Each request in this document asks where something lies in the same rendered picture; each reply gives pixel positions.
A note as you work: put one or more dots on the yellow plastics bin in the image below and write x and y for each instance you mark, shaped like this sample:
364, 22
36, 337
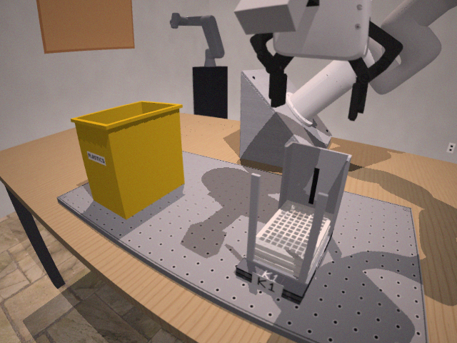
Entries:
133, 162

